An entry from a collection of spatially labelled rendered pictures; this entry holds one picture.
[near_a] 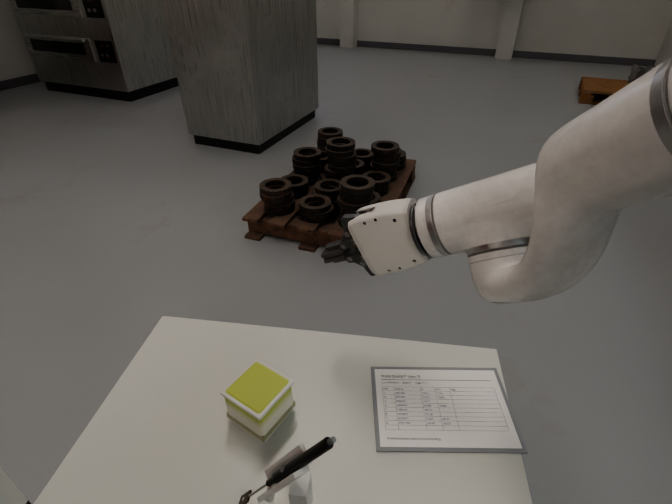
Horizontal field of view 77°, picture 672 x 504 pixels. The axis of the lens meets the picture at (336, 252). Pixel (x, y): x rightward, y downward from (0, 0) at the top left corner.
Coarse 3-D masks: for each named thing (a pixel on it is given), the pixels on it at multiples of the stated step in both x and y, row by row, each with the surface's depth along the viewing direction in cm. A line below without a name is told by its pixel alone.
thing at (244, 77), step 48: (192, 0) 344; (240, 0) 329; (288, 0) 386; (192, 48) 367; (240, 48) 350; (288, 48) 405; (192, 96) 394; (240, 96) 374; (288, 96) 425; (240, 144) 407
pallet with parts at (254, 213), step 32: (320, 128) 351; (320, 160) 324; (352, 160) 292; (384, 160) 306; (288, 192) 268; (320, 192) 281; (352, 192) 242; (384, 192) 297; (256, 224) 279; (288, 224) 270; (320, 224) 269
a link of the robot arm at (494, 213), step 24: (528, 168) 48; (456, 192) 52; (480, 192) 50; (504, 192) 48; (528, 192) 46; (456, 216) 51; (480, 216) 49; (504, 216) 48; (528, 216) 47; (456, 240) 52; (480, 240) 50; (504, 240) 48; (528, 240) 49
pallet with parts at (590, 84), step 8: (640, 64) 565; (632, 72) 564; (640, 72) 557; (584, 80) 583; (592, 80) 583; (600, 80) 583; (608, 80) 583; (616, 80) 583; (624, 80) 583; (632, 80) 565; (584, 88) 547; (592, 88) 547; (600, 88) 547; (608, 88) 547; (616, 88) 547; (584, 96) 543; (592, 96) 540; (600, 96) 568; (608, 96) 568; (592, 104) 544
